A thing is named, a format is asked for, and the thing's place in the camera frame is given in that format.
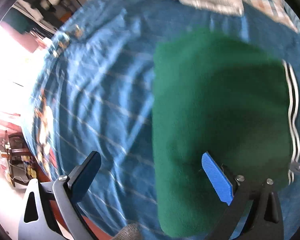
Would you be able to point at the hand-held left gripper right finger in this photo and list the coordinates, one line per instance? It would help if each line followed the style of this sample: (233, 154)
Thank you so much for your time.
(217, 180)

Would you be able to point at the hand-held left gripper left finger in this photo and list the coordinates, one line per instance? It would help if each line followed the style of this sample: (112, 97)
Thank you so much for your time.
(87, 176)

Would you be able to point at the green and beige striped jacket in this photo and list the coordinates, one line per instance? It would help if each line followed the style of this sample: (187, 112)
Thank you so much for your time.
(215, 92)

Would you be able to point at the grey knitted fabric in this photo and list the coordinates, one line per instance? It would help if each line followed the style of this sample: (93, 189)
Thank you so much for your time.
(127, 233)

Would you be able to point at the wooden shelf unit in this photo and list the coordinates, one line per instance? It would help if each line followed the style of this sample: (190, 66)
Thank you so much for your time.
(15, 152)

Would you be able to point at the blue striped bed sheet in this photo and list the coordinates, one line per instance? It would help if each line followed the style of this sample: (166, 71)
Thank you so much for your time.
(102, 92)

